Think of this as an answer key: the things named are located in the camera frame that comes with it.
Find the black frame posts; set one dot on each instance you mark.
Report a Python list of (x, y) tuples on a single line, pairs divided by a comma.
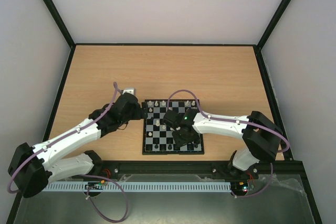
[(257, 50)]

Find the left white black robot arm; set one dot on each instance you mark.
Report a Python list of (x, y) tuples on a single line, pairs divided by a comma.
[(32, 168)]

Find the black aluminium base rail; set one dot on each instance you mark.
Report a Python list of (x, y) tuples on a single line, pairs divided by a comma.
[(211, 169)]

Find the black and silver chessboard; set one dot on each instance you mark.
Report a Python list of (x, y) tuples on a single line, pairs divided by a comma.
[(161, 142)]

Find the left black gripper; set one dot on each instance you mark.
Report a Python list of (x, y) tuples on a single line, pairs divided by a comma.
[(144, 111)]

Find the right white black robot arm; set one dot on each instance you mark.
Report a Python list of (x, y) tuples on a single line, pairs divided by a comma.
[(260, 135)]

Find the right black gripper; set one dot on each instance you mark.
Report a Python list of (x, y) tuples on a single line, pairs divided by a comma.
[(181, 137)]

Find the light blue cable duct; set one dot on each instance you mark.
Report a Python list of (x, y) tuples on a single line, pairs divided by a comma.
[(141, 187)]

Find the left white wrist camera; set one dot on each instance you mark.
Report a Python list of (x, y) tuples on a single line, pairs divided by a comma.
[(131, 91)]

